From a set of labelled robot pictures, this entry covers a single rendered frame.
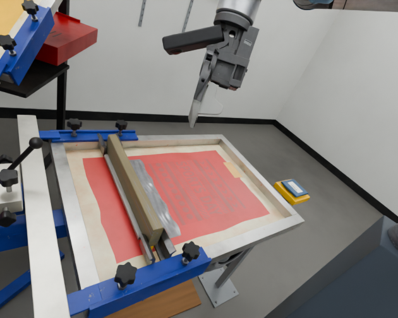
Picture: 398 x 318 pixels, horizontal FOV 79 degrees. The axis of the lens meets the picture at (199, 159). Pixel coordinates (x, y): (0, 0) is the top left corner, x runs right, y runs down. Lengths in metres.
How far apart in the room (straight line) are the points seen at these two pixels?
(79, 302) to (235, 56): 0.55
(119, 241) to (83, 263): 0.12
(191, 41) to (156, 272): 0.51
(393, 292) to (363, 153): 3.41
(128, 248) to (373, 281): 0.66
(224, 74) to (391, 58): 3.79
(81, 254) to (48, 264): 0.09
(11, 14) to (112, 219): 0.82
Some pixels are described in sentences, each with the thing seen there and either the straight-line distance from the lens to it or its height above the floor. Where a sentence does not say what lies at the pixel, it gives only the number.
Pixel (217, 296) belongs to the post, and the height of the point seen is 0.01.
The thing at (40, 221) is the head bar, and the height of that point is 1.04.
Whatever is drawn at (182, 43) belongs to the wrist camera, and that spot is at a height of 1.46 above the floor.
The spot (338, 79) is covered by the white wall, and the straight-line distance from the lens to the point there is 4.39.
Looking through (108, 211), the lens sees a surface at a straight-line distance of 0.77.
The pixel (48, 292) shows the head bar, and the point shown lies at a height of 1.04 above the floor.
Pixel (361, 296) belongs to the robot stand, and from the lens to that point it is 0.90.
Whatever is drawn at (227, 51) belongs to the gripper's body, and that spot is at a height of 1.47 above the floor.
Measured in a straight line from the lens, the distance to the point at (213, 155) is 1.15.
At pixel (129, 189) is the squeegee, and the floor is 1.04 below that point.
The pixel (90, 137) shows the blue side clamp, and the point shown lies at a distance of 0.96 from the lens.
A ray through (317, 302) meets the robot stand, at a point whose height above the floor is 0.91.
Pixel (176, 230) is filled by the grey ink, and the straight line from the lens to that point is 0.77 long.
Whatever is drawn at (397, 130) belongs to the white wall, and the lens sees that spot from 4.06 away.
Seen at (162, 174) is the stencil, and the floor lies 0.96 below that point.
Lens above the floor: 1.55
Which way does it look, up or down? 33 degrees down
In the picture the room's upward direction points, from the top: 24 degrees clockwise
